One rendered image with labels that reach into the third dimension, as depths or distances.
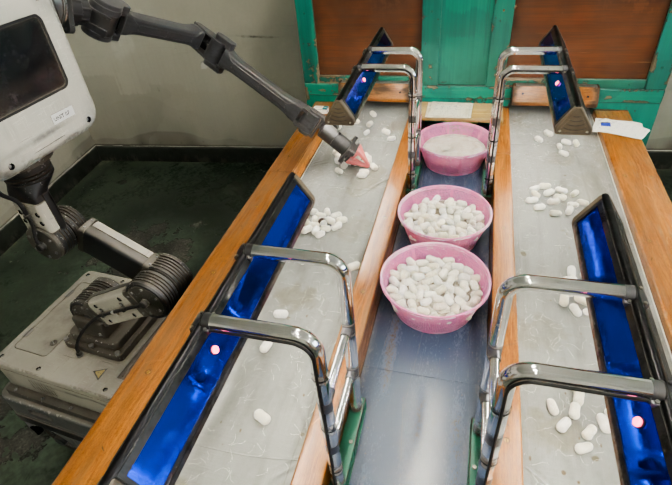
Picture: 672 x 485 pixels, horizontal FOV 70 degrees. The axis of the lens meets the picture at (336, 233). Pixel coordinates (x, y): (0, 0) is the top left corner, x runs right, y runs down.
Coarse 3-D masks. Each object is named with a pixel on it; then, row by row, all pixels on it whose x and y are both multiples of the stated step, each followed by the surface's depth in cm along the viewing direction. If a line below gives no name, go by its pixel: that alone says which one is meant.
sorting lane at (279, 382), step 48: (384, 144) 179; (336, 192) 156; (336, 240) 137; (288, 288) 123; (336, 288) 122; (336, 336) 110; (240, 384) 102; (288, 384) 101; (240, 432) 93; (288, 432) 92; (192, 480) 86; (240, 480) 86; (288, 480) 85
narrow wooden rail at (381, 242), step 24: (384, 192) 149; (384, 216) 140; (384, 240) 131; (360, 288) 117; (360, 312) 111; (360, 336) 106; (360, 360) 106; (336, 384) 97; (336, 408) 93; (312, 432) 89; (312, 456) 86; (312, 480) 82
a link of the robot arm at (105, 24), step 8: (88, 0) 125; (96, 16) 124; (104, 16) 124; (88, 24) 124; (96, 24) 125; (104, 24) 125; (112, 24) 127; (96, 32) 126; (104, 32) 126; (112, 32) 129
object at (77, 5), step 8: (72, 0) 116; (80, 0) 118; (72, 8) 116; (80, 8) 118; (88, 8) 121; (72, 16) 116; (80, 16) 119; (88, 16) 122; (72, 24) 117; (80, 24) 123; (72, 32) 117
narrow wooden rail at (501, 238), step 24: (504, 120) 180; (504, 144) 166; (504, 168) 154; (504, 192) 144; (504, 216) 135; (504, 240) 127; (504, 264) 120; (504, 360) 98; (504, 432) 86; (504, 456) 83; (504, 480) 80
